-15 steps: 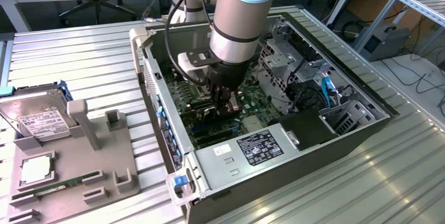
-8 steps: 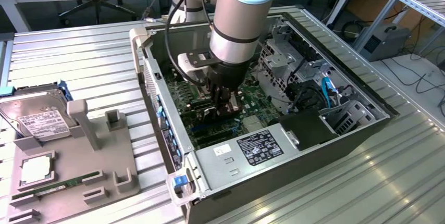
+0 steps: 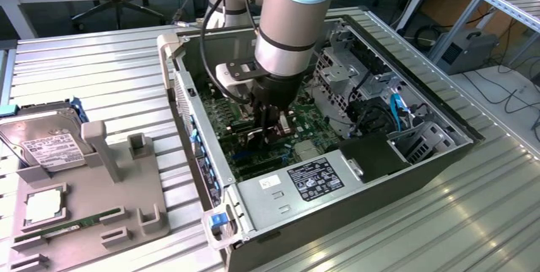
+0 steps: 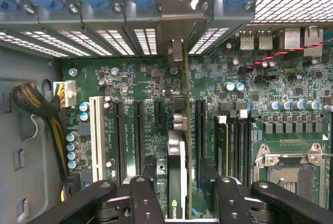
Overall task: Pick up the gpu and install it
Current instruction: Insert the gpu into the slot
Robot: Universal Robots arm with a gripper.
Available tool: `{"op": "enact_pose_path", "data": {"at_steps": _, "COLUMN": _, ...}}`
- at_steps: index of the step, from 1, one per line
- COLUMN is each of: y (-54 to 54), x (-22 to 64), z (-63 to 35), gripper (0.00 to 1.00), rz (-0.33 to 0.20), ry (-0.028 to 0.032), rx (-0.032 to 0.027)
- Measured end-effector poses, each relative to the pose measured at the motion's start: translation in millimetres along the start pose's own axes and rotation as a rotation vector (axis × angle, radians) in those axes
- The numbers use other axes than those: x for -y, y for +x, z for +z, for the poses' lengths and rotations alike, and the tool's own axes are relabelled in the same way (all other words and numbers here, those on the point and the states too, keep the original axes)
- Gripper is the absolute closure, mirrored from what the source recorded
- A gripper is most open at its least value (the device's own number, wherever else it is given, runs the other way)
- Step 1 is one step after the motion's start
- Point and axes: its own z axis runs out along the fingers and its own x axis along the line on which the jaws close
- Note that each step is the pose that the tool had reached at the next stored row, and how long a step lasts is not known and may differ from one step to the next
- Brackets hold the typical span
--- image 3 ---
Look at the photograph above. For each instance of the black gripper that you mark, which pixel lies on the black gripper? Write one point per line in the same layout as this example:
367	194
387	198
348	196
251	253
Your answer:
276	91

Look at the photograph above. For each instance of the graphics card with metal bracket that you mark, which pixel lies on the graphics card with metal bracket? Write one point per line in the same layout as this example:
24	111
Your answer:
248	139

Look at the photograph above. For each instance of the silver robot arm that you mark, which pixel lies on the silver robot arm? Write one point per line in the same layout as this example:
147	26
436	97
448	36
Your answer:
287	16

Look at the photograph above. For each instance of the green motherboard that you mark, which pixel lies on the green motherboard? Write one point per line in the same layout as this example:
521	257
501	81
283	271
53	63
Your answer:
312	126

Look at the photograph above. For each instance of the metal disk bay cage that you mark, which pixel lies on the metal disk bay cage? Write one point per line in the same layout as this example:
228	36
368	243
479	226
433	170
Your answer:
337	85

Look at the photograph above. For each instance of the silver chipset heatsink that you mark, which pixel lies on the silver chipset heatsink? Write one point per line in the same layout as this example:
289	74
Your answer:
307	151

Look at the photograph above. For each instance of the black plastic air shroud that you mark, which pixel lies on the black plastic air shroud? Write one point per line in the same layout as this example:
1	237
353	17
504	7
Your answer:
367	158

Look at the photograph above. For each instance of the grey power supply unit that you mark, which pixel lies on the grey power supply unit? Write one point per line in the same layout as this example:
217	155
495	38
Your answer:
269	202

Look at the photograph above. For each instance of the open dark PC case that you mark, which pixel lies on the open dark PC case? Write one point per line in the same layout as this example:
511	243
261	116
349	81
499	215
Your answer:
379	199

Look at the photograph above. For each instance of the blue case latch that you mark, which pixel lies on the blue case latch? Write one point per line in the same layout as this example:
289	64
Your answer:
217	220

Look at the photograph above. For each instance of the black office chair base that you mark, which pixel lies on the black office chair base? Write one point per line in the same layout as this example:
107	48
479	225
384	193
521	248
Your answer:
117	9

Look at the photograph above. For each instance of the blue disk caddy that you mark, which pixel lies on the blue disk caddy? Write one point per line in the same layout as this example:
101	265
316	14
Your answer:
77	109

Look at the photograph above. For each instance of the grey parts rack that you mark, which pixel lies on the grey parts rack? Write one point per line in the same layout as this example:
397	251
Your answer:
92	196

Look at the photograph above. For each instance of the silver hard disk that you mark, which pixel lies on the silver hard disk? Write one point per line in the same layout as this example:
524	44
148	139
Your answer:
41	139

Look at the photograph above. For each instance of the green RAM stick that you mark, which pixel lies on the green RAM stick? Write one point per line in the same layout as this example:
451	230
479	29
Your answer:
67	226

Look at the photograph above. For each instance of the silver CPU chip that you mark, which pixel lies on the silver CPU chip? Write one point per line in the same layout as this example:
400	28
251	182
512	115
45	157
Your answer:
44	205

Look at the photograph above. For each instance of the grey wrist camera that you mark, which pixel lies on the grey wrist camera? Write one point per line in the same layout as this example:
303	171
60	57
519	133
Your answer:
232	77

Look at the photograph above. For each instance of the aluminium profile frame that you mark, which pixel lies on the aluminium profile frame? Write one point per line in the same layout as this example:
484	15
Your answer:
505	3

